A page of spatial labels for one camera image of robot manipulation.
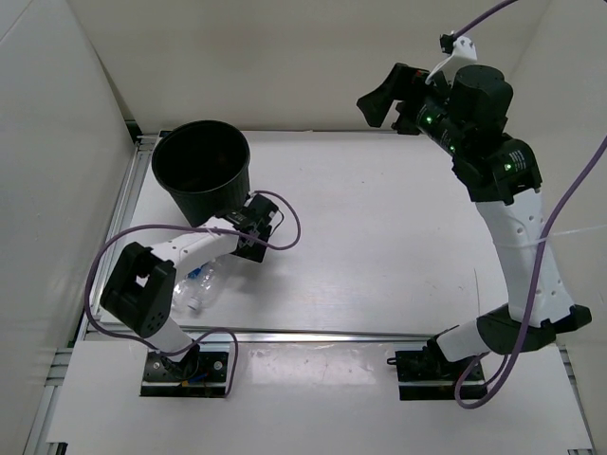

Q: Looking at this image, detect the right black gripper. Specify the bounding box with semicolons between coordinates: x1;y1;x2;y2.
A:
357;64;469;159

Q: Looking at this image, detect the clear bottle blue label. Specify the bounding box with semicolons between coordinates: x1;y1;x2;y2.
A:
172;265;214;313

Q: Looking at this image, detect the clear crushed plastic bottle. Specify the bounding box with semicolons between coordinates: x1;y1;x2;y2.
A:
186;259;228;313

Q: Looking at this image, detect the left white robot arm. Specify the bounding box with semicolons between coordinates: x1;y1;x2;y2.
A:
100;195;278;379

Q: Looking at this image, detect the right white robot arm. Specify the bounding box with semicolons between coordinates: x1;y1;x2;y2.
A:
357;64;592;379

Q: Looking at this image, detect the black plastic bin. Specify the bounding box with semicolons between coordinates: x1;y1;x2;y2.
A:
152;120;250;227

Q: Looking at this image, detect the aluminium rail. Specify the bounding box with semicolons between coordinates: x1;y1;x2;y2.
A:
84;323;537;344

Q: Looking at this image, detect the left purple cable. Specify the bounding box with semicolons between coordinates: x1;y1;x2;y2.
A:
84;190;304;398

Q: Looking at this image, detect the purple cable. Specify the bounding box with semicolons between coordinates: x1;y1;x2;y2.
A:
84;190;304;398
452;0;607;410

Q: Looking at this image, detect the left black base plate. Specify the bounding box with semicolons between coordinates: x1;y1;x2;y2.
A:
139;344;230;398

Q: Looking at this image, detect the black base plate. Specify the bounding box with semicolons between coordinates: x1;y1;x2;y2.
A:
139;344;230;398
386;343;473;401

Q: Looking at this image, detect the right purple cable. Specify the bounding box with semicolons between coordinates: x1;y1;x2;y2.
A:
452;0;607;410

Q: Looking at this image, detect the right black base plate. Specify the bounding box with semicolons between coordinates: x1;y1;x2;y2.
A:
386;343;473;401

